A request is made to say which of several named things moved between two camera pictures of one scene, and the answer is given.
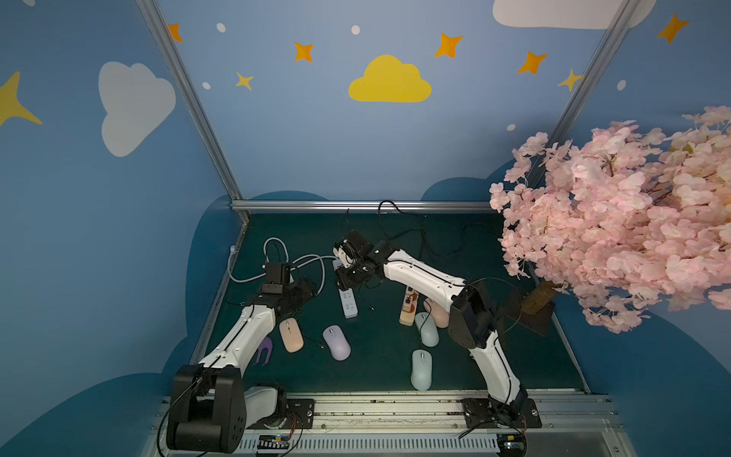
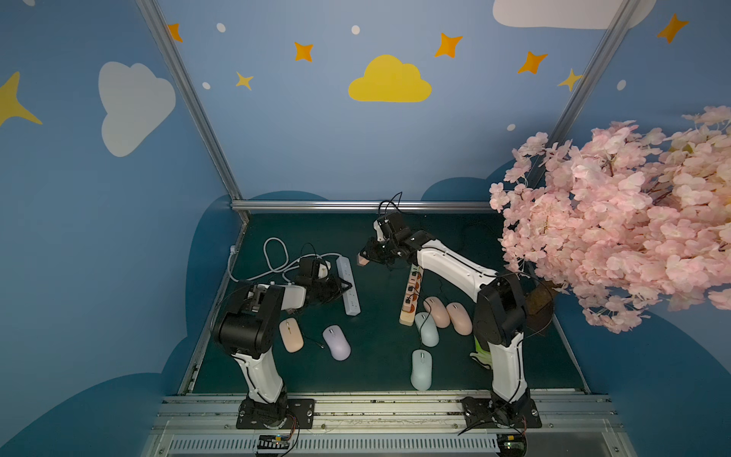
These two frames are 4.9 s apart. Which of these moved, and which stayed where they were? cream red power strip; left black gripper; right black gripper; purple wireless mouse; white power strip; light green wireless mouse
Moved: right black gripper; left black gripper
Stayed: light green wireless mouse; cream red power strip; purple wireless mouse; white power strip
